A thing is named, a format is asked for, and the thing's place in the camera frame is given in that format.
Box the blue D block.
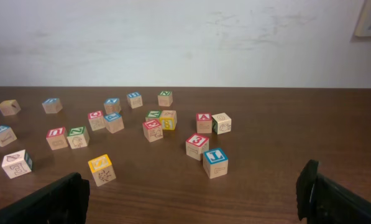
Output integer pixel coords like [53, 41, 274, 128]
[42, 98, 63, 114]

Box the blue I block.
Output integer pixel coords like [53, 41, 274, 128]
[203, 148, 228, 179]

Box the red 3 block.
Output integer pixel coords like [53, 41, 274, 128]
[185, 133, 209, 161]

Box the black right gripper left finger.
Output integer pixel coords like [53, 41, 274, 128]
[0, 172, 90, 224]

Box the blue H block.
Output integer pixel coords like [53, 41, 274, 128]
[127, 91, 143, 109]

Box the yellow edged 8 block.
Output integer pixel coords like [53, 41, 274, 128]
[160, 110, 177, 130]

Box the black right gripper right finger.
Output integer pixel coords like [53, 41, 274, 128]
[296, 159, 371, 224]

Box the plain wooden block right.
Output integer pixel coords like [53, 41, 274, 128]
[212, 113, 232, 134]

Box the red E block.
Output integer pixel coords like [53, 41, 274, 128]
[142, 119, 163, 142]

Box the plain wooden block centre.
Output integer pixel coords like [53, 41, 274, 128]
[1, 149, 33, 179]

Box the green N block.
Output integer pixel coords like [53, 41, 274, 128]
[158, 91, 173, 106]

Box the blue X block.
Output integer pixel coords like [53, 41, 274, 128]
[104, 98, 121, 114]

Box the red A block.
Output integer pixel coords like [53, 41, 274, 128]
[196, 113, 213, 134]

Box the blue 5 block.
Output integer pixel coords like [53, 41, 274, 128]
[0, 125, 17, 147]

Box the green V block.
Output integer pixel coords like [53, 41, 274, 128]
[145, 110, 162, 121]

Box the red U block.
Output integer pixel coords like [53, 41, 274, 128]
[46, 127, 68, 151]

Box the blue P block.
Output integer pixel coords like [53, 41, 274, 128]
[104, 112, 124, 133]

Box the yellow block top left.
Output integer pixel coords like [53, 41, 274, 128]
[0, 100, 21, 116]

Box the red Q block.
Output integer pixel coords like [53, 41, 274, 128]
[88, 110, 106, 131]

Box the green Z block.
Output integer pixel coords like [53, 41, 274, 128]
[66, 126, 89, 149]

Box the plain wooden block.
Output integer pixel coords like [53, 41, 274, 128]
[212, 113, 232, 134]
[1, 149, 33, 179]

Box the yellow S block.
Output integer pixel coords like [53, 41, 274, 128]
[88, 154, 116, 187]

